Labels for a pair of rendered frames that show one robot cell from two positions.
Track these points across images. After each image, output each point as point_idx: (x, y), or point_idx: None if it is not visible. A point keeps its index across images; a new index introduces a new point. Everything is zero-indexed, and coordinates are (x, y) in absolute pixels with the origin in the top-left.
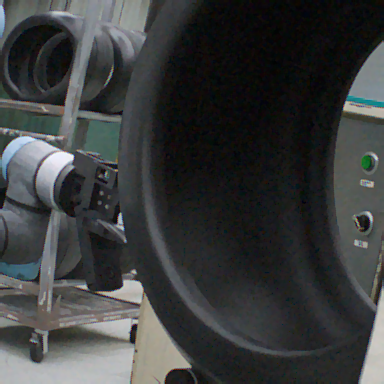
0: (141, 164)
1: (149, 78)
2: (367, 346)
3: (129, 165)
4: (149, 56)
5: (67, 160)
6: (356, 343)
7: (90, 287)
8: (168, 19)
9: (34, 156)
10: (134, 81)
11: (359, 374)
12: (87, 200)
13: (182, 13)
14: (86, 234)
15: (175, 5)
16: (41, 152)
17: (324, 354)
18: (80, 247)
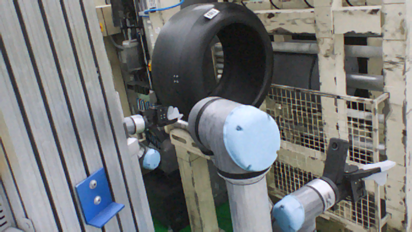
0: (206, 94)
1: (200, 75)
2: (262, 96)
3: (202, 97)
4: (197, 70)
5: (140, 116)
6: (260, 97)
7: (162, 142)
8: (198, 58)
9: (129, 123)
10: (194, 78)
11: (261, 102)
12: (160, 119)
13: (203, 55)
14: (157, 129)
15: (198, 54)
16: (129, 120)
17: (255, 102)
18: (156, 134)
